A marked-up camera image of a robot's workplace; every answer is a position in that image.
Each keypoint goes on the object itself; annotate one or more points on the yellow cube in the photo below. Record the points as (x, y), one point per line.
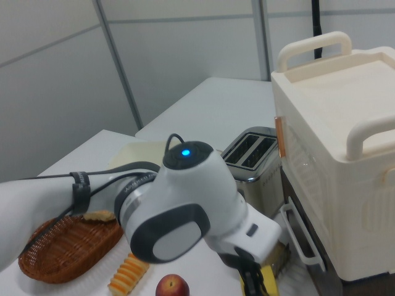
(271, 280)

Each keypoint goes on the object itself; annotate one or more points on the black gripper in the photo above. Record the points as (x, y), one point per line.
(251, 277)

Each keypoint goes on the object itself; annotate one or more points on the red apple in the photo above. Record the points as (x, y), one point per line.
(172, 286)

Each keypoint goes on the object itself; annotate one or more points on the brown wicker basket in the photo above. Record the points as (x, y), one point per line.
(68, 246)

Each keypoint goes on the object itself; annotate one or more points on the bread piece in basket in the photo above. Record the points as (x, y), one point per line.
(98, 216)

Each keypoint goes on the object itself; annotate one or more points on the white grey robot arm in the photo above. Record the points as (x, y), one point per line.
(185, 197)

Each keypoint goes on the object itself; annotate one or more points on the black vertical pole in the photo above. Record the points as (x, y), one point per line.
(316, 24)

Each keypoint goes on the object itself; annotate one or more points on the cream silver toaster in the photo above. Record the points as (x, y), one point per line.
(262, 191)

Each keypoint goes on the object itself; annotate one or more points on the orange striped bread roll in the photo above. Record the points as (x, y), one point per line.
(126, 274)

